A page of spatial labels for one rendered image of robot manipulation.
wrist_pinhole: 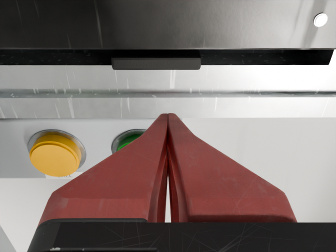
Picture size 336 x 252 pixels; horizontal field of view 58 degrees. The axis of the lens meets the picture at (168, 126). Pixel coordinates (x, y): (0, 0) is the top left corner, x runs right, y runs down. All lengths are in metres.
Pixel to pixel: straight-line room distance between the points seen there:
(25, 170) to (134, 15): 0.18
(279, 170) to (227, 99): 0.24
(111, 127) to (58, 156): 0.05
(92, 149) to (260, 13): 0.17
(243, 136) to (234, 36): 0.21
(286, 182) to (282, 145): 0.07
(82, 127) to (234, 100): 0.12
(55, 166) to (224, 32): 0.17
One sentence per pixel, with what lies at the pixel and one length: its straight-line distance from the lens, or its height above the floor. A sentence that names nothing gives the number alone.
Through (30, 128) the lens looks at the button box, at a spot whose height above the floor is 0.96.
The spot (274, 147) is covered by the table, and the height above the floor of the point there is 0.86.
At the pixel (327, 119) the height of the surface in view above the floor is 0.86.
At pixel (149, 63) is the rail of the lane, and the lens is 0.21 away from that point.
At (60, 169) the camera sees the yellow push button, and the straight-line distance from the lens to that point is 0.27.
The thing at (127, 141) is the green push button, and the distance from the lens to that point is 0.24.
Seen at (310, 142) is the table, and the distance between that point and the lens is 0.43.
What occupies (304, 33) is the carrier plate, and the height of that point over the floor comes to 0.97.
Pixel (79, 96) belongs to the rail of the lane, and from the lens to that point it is 0.24.
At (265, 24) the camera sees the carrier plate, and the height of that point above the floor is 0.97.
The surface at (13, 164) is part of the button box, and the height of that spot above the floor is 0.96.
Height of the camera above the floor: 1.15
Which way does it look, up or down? 53 degrees down
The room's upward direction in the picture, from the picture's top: 178 degrees clockwise
